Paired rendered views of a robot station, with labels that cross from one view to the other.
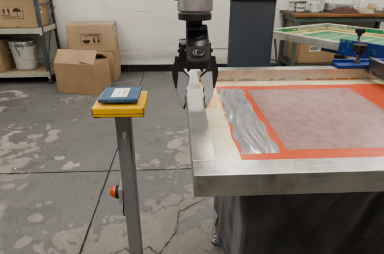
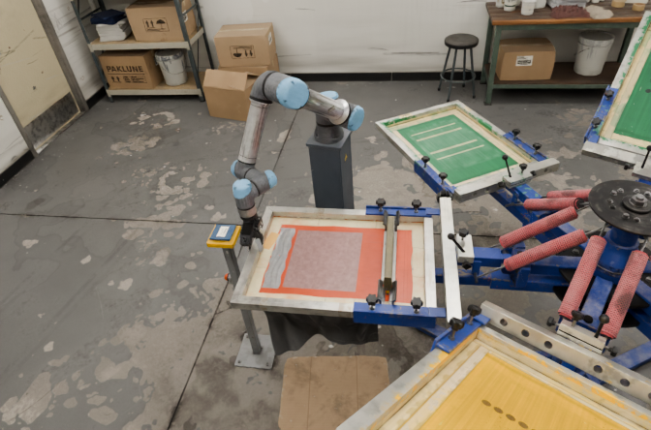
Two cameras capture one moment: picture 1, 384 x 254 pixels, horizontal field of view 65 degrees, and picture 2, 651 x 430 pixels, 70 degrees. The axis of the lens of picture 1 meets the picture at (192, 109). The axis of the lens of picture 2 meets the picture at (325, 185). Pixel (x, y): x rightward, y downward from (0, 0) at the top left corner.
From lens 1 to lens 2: 154 cm
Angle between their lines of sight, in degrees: 19
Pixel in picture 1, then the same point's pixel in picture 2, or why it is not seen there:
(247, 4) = (320, 150)
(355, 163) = (292, 302)
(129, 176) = (232, 271)
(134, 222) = not seen: hidden behind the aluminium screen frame
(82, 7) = (232, 6)
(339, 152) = (303, 291)
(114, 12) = (269, 11)
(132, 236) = not seen: hidden behind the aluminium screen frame
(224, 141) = (259, 278)
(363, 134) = (326, 279)
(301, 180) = (268, 307)
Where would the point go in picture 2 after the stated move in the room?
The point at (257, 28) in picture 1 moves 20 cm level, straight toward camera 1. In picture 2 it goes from (329, 166) to (313, 189)
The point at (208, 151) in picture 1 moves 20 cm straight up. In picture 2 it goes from (241, 290) to (231, 254)
